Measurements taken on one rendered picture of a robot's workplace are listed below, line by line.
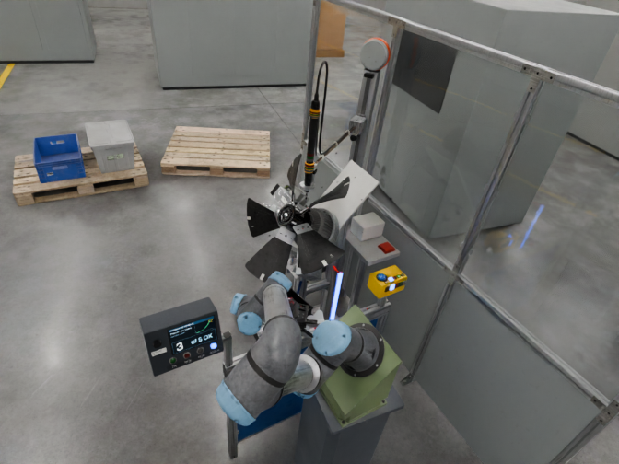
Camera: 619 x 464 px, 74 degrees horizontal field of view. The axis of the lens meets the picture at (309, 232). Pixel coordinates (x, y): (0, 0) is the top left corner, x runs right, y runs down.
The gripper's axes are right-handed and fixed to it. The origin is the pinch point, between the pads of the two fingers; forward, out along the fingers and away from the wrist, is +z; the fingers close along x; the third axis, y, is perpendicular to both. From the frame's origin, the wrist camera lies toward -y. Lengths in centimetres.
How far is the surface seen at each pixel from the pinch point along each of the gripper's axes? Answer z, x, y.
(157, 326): -57, 12, -8
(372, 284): 32, 23, 41
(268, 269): -16, 46, 46
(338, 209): 12, 28, 84
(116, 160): -157, 228, 221
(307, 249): -4, 22, 48
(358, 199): 18, 17, 85
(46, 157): -230, 266, 225
